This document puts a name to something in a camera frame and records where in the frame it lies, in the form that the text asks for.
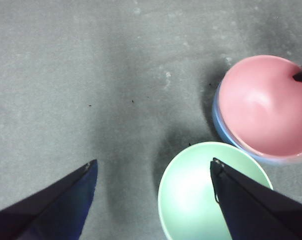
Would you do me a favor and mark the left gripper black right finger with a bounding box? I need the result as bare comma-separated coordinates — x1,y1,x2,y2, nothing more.
210,157,302,240

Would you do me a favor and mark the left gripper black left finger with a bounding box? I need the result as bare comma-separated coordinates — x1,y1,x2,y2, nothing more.
0,159,98,240

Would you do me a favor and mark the red ribbed bowl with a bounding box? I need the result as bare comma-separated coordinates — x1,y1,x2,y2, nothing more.
219,54,302,158

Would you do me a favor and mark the green ribbed bowl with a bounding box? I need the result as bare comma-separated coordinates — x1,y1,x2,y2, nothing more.
157,141,274,240

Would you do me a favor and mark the blue ribbed bowl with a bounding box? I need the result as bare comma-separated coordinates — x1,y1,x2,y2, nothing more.
212,84,302,167

